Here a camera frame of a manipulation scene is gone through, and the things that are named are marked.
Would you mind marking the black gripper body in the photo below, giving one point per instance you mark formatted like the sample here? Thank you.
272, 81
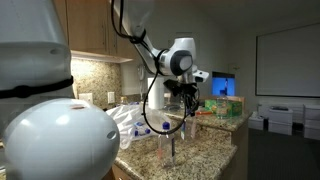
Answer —
184, 90

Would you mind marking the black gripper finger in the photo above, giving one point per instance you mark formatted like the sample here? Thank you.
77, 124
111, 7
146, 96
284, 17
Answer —
187, 104
195, 104

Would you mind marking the clear bottle blue cap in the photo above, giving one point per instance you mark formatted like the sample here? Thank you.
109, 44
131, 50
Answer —
140, 129
188, 129
166, 147

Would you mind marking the white plastic bag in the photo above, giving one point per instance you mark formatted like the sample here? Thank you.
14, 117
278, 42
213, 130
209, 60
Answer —
132, 124

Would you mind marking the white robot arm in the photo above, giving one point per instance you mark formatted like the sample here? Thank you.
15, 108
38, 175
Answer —
47, 133

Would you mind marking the orange marker pen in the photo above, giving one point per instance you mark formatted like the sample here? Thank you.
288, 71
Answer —
204, 112

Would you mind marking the white paper towel roll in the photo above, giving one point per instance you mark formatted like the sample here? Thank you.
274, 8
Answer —
156, 93

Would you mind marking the clear bottle behind box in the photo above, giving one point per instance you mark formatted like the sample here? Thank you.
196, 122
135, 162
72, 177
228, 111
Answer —
222, 107

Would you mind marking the computer monitor screen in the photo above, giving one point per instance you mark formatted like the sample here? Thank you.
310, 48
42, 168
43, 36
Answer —
223, 83

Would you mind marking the white storage boxes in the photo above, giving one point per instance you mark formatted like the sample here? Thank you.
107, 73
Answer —
285, 118

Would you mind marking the white projector screen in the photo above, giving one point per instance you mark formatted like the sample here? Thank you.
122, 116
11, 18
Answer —
288, 63

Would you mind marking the wooden upper cabinet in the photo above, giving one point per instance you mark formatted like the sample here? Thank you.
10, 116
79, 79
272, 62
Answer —
89, 32

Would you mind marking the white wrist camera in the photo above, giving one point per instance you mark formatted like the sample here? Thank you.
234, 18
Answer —
200, 76

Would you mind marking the white wall outlet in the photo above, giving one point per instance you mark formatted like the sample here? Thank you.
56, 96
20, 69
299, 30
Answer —
111, 97

